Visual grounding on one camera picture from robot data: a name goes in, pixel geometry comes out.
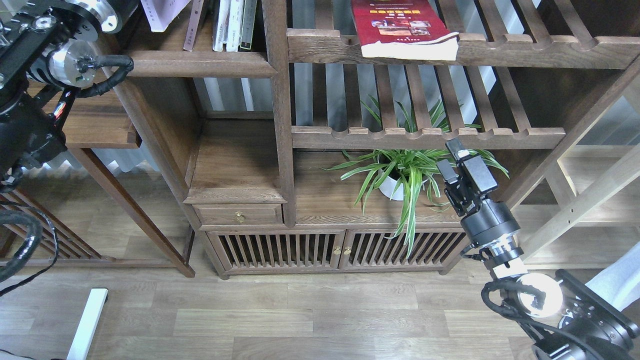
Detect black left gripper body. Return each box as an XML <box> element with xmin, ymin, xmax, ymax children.
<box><xmin>70</xmin><ymin>0</ymin><xmax>138</xmax><ymax>34</ymax></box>

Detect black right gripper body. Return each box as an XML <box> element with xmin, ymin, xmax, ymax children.
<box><xmin>445</xmin><ymin>156</ymin><xmax>521</xmax><ymax>248</ymax></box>

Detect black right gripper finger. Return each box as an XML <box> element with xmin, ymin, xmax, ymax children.
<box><xmin>436</xmin><ymin>160</ymin><xmax>458</xmax><ymax>185</ymax></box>
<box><xmin>445</xmin><ymin>138</ymin><xmax>470</xmax><ymax>162</ymax></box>

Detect white lavender paperback book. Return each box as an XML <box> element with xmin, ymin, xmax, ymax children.
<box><xmin>140</xmin><ymin>0</ymin><xmax>191</xmax><ymax>33</ymax></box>

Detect maroon book Chinese characters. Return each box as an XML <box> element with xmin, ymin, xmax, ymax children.
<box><xmin>182</xmin><ymin>0</ymin><xmax>209</xmax><ymax>51</ymax></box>

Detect red paperback book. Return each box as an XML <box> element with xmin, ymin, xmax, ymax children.
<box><xmin>350</xmin><ymin>0</ymin><xmax>459</xmax><ymax>62</ymax></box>

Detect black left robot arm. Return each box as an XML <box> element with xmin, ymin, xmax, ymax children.
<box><xmin>0</xmin><ymin>0</ymin><xmax>138</xmax><ymax>193</ymax></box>

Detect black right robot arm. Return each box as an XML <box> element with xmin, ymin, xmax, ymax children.
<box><xmin>438</xmin><ymin>138</ymin><xmax>639</xmax><ymax>360</ymax></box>

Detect green spider plant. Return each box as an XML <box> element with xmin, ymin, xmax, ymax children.
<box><xmin>322</xmin><ymin>100</ymin><xmax>509</xmax><ymax>257</ymax></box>

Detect white plant pot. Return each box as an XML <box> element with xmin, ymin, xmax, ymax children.
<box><xmin>379</xmin><ymin>170</ymin><xmax>405</xmax><ymax>202</ymax></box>

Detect white upright book left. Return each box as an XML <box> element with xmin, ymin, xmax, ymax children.
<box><xmin>212</xmin><ymin>0</ymin><xmax>231</xmax><ymax>51</ymax></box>

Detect white upright book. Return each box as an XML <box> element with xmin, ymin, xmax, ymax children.
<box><xmin>212</xmin><ymin>0</ymin><xmax>231</xmax><ymax>51</ymax></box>
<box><xmin>225</xmin><ymin>0</ymin><xmax>245</xmax><ymax>52</ymax></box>

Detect white upright book middle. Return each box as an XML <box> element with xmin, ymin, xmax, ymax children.
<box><xmin>225</xmin><ymin>0</ymin><xmax>245</xmax><ymax>52</ymax></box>

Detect dark green upright book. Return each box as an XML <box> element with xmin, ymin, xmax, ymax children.
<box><xmin>238</xmin><ymin>0</ymin><xmax>258</xmax><ymax>51</ymax></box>

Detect dark wooden bookshelf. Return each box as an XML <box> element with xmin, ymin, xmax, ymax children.
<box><xmin>64</xmin><ymin>0</ymin><xmax>640</xmax><ymax>279</ymax></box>

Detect brass drawer knob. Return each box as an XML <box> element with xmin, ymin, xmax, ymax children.
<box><xmin>235</xmin><ymin>211</ymin><xmax>246</xmax><ymax>224</ymax></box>

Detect white floor stand leg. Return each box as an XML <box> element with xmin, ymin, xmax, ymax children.
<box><xmin>66</xmin><ymin>287</ymin><xmax>109</xmax><ymax>360</ymax></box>

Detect light wooden shelf frame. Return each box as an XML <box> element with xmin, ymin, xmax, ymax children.
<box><xmin>496</xmin><ymin>75</ymin><xmax>640</xmax><ymax>271</ymax></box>

